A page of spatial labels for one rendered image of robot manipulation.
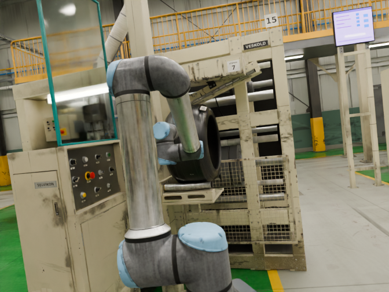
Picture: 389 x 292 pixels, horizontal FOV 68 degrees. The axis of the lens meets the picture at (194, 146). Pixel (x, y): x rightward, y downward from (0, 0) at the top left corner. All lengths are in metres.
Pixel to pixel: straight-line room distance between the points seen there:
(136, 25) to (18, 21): 12.38
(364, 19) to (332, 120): 6.42
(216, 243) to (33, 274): 1.32
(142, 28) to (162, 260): 1.65
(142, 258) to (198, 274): 0.17
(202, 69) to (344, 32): 3.58
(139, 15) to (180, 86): 1.30
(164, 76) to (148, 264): 0.58
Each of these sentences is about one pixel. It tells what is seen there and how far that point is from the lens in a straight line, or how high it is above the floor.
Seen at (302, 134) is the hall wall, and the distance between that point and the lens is 11.31.
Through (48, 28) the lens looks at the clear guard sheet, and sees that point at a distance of 1.81.
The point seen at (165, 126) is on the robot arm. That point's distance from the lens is 1.42.
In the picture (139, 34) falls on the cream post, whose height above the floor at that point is 1.98.
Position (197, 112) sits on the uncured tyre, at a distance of 1.86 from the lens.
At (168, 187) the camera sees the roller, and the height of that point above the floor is 0.90.
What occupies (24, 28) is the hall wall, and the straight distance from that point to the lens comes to 14.22.
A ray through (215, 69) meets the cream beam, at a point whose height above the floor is 1.70.
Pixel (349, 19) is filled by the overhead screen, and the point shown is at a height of 2.72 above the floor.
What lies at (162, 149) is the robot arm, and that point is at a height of 1.19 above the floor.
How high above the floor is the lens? 1.27
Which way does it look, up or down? 3 degrees down
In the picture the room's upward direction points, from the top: 7 degrees counter-clockwise
